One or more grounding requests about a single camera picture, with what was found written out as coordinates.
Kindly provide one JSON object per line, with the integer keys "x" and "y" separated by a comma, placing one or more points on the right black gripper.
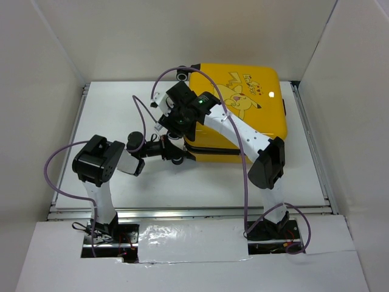
{"x": 170, "y": 123}

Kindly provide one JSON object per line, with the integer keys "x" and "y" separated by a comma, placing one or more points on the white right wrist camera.
{"x": 163, "y": 102}

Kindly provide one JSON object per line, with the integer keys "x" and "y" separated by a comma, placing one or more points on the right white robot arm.
{"x": 263, "y": 158}

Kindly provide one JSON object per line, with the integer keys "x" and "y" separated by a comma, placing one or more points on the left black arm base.
{"x": 123, "y": 244}

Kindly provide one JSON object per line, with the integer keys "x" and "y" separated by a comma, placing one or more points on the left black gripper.
{"x": 168, "y": 150}

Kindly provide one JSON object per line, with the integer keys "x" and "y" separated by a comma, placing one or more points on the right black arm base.
{"x": 262, "y": 241}

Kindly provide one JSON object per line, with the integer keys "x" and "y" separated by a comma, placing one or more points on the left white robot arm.
{"x": 97, "y": 161}

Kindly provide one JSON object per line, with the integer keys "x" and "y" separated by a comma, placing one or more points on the yellow suitcase with grey lining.
{"x": 252, "y": 93}

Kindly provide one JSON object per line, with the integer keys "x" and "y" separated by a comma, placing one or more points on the white foil cover sheet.
{"x": 192, "y": 241}

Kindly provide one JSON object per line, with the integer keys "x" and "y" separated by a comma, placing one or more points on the aluminium front rail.
{"x": 137, "y": 214}

